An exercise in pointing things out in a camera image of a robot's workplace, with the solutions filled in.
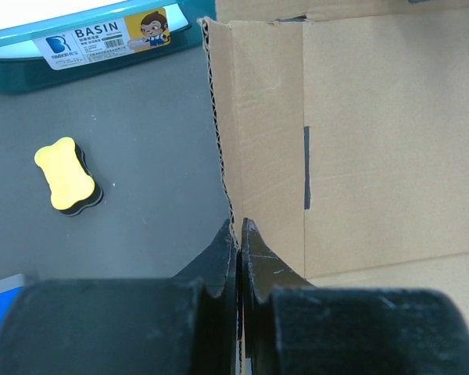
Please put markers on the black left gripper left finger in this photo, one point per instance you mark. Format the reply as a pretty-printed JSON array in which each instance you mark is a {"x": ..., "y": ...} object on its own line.
[{"x": 185, "y": 324}]

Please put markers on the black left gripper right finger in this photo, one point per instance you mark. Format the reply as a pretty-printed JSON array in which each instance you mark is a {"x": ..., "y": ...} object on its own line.
[{"x": 293, "y": 327}]

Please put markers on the brown cardboard box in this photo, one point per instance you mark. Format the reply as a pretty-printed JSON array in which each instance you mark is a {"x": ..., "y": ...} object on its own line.
[{"x": 343, "y": 132}]

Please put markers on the yellow bone-shaped eraser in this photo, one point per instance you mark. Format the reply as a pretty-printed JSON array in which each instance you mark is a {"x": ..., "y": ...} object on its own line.
[{"x": 71, "y": 184}]

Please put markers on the teal plastic basin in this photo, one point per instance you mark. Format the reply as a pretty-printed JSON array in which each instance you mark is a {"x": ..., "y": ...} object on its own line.
[{"x": 85, "y": 51}]

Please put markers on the white paper sheet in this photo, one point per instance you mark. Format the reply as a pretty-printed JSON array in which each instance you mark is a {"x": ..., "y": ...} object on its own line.
[{"x": 23, "y": 21}]

